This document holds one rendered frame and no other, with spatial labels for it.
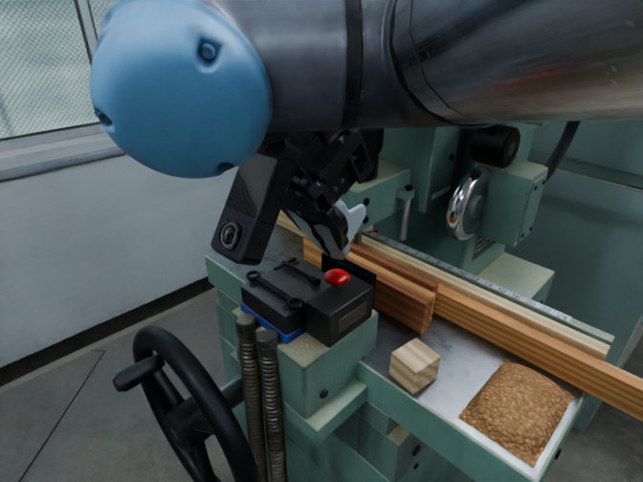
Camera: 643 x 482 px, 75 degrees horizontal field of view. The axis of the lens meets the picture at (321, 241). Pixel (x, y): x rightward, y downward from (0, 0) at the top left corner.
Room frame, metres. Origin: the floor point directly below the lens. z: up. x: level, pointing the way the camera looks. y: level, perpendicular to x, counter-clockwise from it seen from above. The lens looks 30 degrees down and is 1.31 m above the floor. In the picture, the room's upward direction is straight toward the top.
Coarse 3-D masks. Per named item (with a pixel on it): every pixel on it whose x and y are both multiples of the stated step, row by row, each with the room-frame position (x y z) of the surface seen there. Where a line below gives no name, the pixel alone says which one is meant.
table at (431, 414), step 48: (288, 240) 0.71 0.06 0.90; (240, 288) 0.58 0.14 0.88; (384, 336) 0.44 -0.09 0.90; (432, 336) 0.44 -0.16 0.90; (384, 384) 0.37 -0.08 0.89; (432, 384) 0.36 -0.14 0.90; (480, 384) 0.36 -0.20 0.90; (432, 432) 0.31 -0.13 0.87; (480, 432) 0.29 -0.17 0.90; (480, 480) 0.27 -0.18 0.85; (528, 480) 0.24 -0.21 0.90
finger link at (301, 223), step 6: (288, 210) 0.40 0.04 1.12; (294, 216) 0.40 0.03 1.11; (300, 216) 0.39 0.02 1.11; (300, 222) 0.40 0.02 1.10; (306, 222) 0.39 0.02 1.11; (312, 222) 0.40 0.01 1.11; (300, 228) 0.41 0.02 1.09; (306, 228) 0.40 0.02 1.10; (312, 228) 0.40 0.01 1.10; (306, 234) 0.41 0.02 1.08; (312, 234) 0.40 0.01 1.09; (318, 234) 0.41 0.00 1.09; (312, 240) 0.41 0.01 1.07; (318, 240) 0.40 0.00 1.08; (318, 246) 0.41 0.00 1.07; (324, 246) 0.41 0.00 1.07; (324, 252) 0.41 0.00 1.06
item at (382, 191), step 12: (384, 168) 0.65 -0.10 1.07; (396, 168) 0.65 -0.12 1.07; (408, 168) 0.65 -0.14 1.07; (372, 180) 0.60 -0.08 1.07; (384, 180) 0.60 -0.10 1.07; (396, 180) 0.62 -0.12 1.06; (408, 180) 0.65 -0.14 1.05; (348, 192) 0.57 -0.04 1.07; (360, 192) 0.56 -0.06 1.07; (372, 192) 0.58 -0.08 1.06; (384, 192) 0.60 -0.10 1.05; (396, 192) 0.63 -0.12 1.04; (348, 204) 0.57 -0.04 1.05; (360, 204) 0.56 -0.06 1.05; (372, 204) 0.58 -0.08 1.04; (384, 204) 0.60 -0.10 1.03; (396, 204) 0.63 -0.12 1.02; (372, 216) 0.58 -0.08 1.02; (384, 216) 0.61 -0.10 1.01; (360, 228) 0.56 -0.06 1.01
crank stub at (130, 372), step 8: (144, 360) 0.37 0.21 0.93; (152, 360) 0.37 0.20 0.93; (160, 360) 0.37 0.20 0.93; (128, 368) 0.35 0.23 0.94; (136, 368) 0.35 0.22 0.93; (144, 368) 0.36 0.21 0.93; (152, 368) 0.36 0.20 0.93; (120, 376) 0.34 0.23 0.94; (128, 376) 0.34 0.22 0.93; (136, 376) 0.35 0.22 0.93; (144, 376) 0.35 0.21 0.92; (120, 384) 0.33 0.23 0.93; (128, 384) 0.34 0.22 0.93; (136, 384) 0.34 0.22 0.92
